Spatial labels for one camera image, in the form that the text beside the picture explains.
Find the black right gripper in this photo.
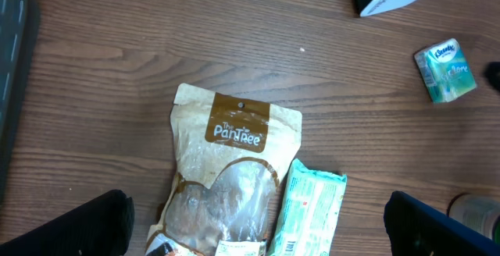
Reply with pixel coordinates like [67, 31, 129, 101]
[484, 62, 500, 91]

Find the teal white tissue pack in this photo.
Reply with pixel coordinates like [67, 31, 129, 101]
[414, 38, 477, 104]

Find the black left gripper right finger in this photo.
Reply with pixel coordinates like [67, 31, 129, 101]
[384, 191, 499, 256]

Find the dark grey plastic basket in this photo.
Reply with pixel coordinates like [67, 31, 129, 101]
[1, 0, 41, 198]

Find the brown white snack bag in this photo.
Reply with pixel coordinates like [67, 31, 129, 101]
[145, 84, 302, 255]

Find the mint green tissue pack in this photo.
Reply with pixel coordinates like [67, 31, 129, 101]
[267, 159, 348, 256]

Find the green white can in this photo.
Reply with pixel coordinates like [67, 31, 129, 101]
[447, 194, 499, 244]

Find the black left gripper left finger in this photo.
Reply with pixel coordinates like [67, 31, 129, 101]
[1, 190, 134, 256]

